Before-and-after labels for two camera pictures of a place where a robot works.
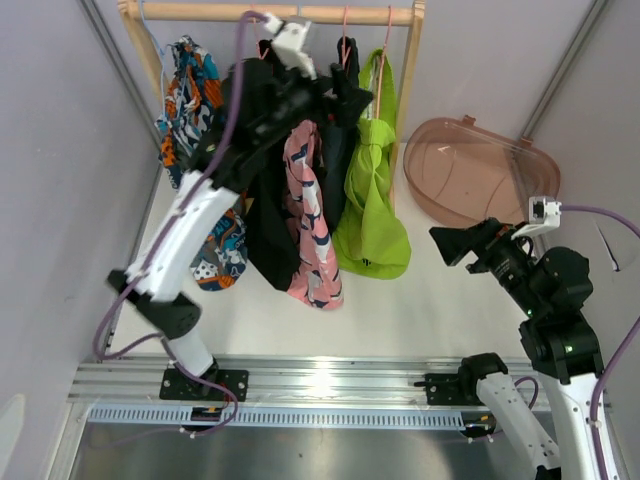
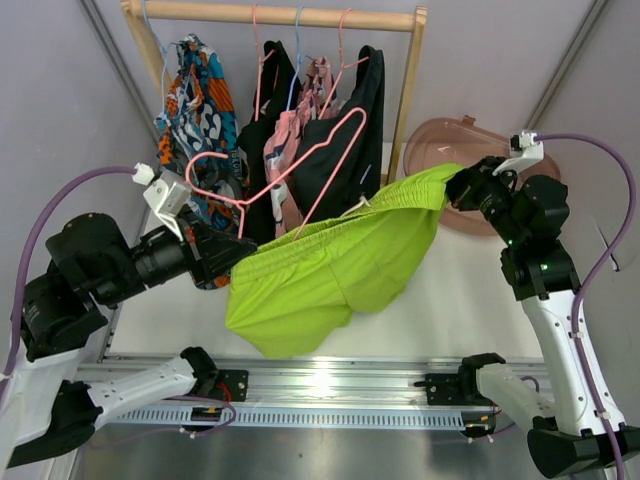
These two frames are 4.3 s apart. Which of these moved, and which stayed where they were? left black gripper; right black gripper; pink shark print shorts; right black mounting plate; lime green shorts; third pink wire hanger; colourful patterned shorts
Moved: lime green shorts; pink shark print shorts; right black gripper; left black gripper
Stayed: right black mounting plate; third pink wire hanger; colourful patterned shorts
